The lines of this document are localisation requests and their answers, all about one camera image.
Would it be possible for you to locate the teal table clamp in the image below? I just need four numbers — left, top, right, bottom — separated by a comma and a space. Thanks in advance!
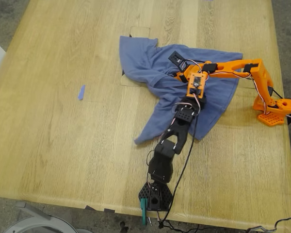
140, 198, 148, 226

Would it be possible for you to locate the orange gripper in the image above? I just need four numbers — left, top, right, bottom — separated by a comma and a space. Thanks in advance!
173, 60, 219, 83

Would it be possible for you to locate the grey loose cable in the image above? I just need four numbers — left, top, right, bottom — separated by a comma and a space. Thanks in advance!
246, 216, 291, 233

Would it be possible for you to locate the small blue tape piece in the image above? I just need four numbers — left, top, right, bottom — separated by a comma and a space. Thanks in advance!
77, 84, 86, 100

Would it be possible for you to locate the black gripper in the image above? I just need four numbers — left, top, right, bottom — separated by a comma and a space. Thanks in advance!
180, 96, 207, 114

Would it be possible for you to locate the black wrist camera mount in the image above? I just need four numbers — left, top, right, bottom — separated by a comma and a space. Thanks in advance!
168, 50, 194, 73

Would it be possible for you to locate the black camera cable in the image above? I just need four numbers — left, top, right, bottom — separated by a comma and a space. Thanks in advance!
157, 114, 199, 230

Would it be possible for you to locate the blue printed T-shirt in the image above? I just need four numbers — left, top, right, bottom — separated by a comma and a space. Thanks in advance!
118, 35, 243, 146

